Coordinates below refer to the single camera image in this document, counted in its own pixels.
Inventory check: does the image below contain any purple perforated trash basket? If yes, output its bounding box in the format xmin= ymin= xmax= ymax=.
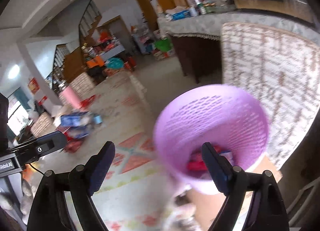
xmin=153 ymin=84 xmax=268 ymax=195

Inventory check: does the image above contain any red snack wrapper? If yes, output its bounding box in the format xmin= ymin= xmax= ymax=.
xmin=63 ymin=139 xmax=84 ymax=153

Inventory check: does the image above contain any cardboard box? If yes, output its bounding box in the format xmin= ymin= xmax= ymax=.
xmin=186 ymin=155 xmax=283 ymax=231

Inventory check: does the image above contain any blue plastic bag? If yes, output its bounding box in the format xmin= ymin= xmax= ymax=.
xmin=60 ymin=112 xmax=94 ymax=139

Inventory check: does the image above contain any pink thermos bottle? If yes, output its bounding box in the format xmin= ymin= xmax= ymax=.
xmin=61 ymin=86 xmax=81 ymax=110

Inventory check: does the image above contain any red white carton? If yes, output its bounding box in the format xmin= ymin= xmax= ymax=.
xmin=187 ymin=144 xmax=234 ymax=172

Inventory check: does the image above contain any light blue tape roll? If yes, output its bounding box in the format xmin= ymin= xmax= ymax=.
xmin=93 ymin=115 xmax=103 ymax=124

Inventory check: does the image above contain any wooden staircase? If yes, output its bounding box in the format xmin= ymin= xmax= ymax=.
xmin=45 ymin=0 xmax=102 ymax=94

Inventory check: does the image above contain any patterned chair backrest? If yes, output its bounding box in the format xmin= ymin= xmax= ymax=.
xmin=221 ymin=22 xmax=319 ymax=168

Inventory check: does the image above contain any sideboard with lace cloth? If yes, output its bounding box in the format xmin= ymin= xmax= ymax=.
xmin=157 ymin=10 xmax=319 ymax=83

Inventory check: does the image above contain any microwave oven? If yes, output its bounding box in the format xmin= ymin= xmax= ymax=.
xmin=234 ymin=0 xmax=313 ymax=23

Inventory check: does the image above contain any blue tissue pack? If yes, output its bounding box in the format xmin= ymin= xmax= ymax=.
xmin=172 ymin=10 xmax=191 ymax=20

